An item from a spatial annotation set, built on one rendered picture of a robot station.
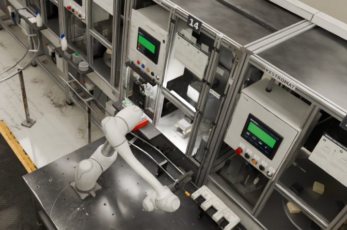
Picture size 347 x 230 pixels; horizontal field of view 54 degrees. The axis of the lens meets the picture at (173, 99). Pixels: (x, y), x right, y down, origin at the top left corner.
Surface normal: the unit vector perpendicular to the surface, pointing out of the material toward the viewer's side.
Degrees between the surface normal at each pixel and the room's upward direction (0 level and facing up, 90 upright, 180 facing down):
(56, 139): 0
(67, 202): 0
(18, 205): 0
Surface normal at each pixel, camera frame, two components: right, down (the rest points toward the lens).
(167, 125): 0.15, -0.75
